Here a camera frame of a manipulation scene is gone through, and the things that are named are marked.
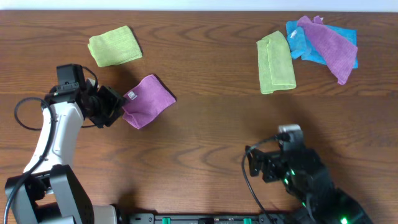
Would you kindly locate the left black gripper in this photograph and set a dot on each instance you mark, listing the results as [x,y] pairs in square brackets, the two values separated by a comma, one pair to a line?
[109,106]

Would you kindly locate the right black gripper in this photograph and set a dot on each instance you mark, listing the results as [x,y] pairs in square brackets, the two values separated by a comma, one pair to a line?
[265,166]

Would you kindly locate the purple cloth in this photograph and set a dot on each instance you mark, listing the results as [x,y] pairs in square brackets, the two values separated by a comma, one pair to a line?
[338,52]
[146,101]

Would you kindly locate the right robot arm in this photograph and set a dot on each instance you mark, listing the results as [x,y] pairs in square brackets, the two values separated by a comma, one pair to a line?
[305,176]

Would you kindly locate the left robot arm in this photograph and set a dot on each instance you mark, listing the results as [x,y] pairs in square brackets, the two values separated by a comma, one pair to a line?
[48,191]

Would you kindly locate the folded green cloth left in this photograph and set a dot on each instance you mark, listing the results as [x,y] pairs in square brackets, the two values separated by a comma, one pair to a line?
[114,47]

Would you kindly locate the green cloth right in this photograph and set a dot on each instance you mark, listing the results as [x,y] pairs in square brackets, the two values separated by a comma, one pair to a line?
[275,65]

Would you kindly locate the blue cloth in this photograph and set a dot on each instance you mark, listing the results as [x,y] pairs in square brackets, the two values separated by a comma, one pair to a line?
[301,47]

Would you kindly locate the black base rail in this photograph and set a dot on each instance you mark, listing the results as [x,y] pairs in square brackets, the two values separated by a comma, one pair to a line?
[149,218]

